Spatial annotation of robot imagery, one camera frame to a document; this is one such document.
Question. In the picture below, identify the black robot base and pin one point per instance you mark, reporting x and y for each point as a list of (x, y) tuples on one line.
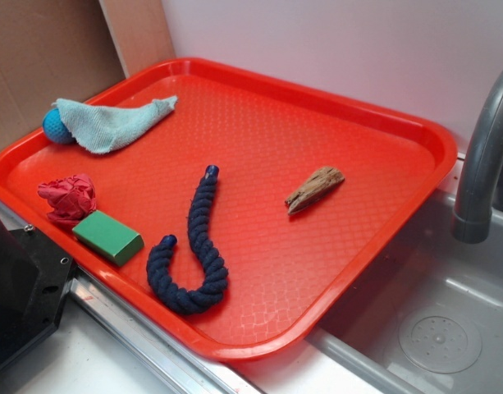
[(35, 277)]

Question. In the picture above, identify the brown wood chip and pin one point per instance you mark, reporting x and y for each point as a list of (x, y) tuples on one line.
[(317, 186)]

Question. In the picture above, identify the red plastic tray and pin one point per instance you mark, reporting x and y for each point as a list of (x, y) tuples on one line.
[(267, 137)]

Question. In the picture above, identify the green rectangular block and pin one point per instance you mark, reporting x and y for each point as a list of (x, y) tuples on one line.
[(109, 238)]

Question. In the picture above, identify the light blue cloth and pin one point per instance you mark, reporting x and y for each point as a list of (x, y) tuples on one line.
[(103, 129)]

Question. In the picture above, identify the crumpled red paper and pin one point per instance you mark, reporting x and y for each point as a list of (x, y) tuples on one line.
[(72, 199)]

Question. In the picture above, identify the blue textured ball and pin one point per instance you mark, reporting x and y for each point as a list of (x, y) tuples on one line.
[(55, 129)]

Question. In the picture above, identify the grey plastic sink basin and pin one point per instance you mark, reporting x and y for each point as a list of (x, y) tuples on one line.
[(355, 347)]

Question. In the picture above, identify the grey sink faucet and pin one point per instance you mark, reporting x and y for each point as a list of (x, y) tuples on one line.
[(480, 188)]

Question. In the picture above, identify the round sink drain cover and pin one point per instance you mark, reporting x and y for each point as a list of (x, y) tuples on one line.
[(439, 341)]

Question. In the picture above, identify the brown cardboard panel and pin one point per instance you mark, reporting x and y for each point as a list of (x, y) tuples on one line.
[(71, 49)]

